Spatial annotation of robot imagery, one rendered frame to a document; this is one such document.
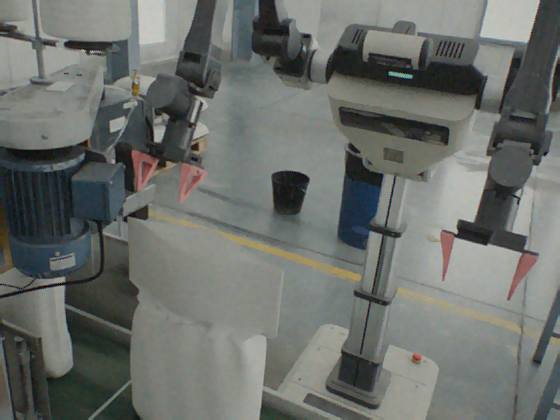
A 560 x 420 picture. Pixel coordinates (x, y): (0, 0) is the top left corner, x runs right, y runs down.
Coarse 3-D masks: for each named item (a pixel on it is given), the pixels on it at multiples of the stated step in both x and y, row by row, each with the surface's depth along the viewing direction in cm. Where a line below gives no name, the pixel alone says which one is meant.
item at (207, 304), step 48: (144, 240) 144; (192, 240) 145; (144, 288) 150; (192, 288) 135; (240, 288) 132; (144, 336) 147; (192, 336) 139; (240, 336) 136; (144, 384) 154; (192, 384) 143; (240, 384) 139
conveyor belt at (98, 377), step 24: (72, 336) 196; (96, 336) 197; (96, 360) 186; (120, 360) 187; (48, 384) 174; (72, 384) 175; (96, 384) 176; (120, 384) 177; (72, 408) 166; (96, 408) 167; (120, 408) 168; (264, 408) 173
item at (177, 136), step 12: (168, 120) 104; (180, 120) 102; (168, 132) 103; (180, 132) 102; (192, 132) 104; (144, 144) 104; (156, 144) 103; (168, 144) 102; (180, 144) 103; (192, 156) 104
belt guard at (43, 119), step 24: (72, 72) 125; (96, 72) 128; (24, 96) 103; (48, 96) 104; (72, 96) 106; (96, 96) 115; (0, 120) 90; (24, 120) 90; (48, 120) 91; (72, 120) 94; (0, 144) 92; (24, 144) 91; (48, 144) 92; (72, 144) 95
